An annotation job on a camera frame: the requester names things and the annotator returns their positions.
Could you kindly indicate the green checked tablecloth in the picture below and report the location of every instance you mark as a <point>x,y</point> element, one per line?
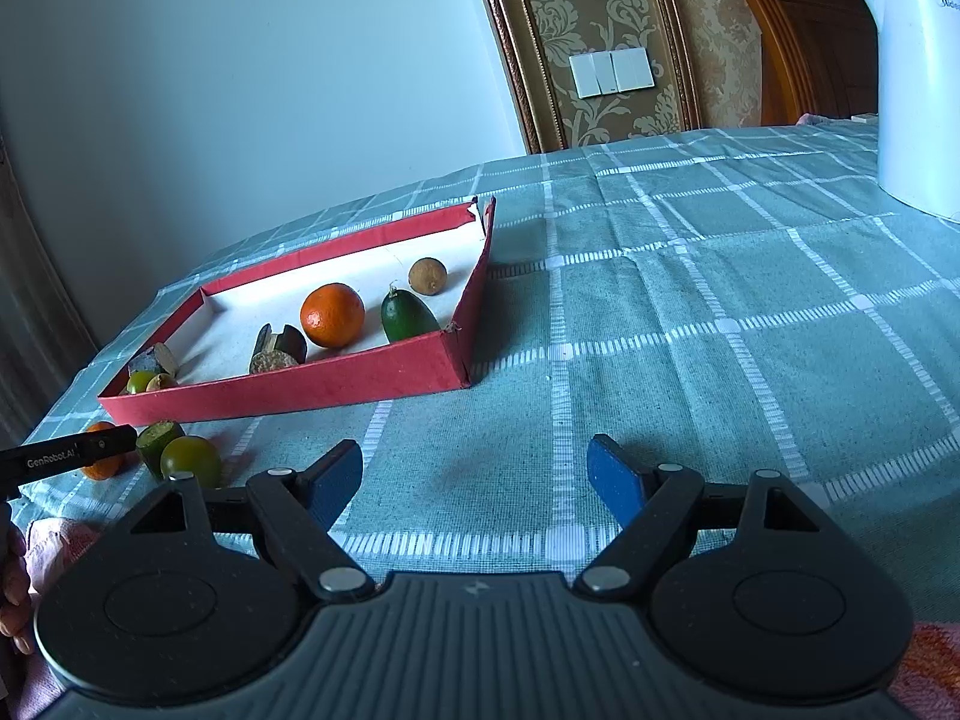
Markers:
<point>712,300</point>

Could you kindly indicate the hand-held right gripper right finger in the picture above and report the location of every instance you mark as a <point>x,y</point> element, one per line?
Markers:
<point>613,480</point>

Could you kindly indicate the orange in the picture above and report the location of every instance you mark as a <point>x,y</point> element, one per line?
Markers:
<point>101,466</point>
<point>332,315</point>

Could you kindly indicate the person's left hand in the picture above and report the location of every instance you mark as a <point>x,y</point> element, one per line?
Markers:
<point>13,592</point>

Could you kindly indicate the dark green avocado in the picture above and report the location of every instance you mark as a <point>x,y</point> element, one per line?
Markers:
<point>405,317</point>

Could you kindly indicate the pink patterned cloth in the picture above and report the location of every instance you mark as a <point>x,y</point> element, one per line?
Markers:
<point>934,664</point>
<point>52,547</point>

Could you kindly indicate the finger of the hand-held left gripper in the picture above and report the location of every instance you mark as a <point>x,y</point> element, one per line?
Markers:
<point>67,456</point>

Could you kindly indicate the red cardboard box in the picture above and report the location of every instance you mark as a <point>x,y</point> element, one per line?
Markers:
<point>360,382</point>

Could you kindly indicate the green tomato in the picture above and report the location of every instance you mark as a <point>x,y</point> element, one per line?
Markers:
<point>139,384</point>
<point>193,463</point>

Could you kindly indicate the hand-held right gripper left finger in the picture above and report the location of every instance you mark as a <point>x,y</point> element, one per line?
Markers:
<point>337,484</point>

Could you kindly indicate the dark patterned curtain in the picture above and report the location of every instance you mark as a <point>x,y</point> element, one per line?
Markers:
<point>22,315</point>

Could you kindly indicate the wooden headboard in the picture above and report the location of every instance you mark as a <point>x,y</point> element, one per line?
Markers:
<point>810,45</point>

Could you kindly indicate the green cut cucumber piece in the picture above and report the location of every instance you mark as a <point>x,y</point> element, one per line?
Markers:
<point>161,446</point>

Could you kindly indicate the pink bedding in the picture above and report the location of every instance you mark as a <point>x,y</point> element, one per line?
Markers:
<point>817,120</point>

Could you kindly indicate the dark cut eggplant piece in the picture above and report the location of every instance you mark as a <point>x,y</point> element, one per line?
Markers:
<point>264,337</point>

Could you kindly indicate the gilded wall moulding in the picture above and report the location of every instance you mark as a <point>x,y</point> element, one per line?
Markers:
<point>600,0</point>

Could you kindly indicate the small brown longan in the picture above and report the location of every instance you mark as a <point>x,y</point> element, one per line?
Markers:
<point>161,381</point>

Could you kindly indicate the white electric kettle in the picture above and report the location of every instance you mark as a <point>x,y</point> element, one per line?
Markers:
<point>915,90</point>

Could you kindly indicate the white light switch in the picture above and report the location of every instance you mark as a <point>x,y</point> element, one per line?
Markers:
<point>611,73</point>

